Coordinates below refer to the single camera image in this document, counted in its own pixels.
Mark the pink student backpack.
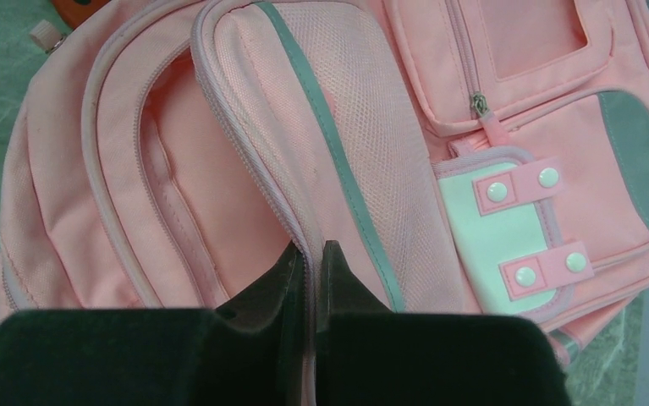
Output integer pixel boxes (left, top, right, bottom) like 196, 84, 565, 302
0, 0, 649, 368

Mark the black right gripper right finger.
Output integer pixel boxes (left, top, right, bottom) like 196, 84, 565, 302
315, 240, 390, 405

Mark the orange handled adjustable wrench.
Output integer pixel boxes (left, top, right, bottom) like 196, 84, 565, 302
50, 0, 109, 30

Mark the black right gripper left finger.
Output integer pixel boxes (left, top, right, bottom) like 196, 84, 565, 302
214, 244, 305, 405

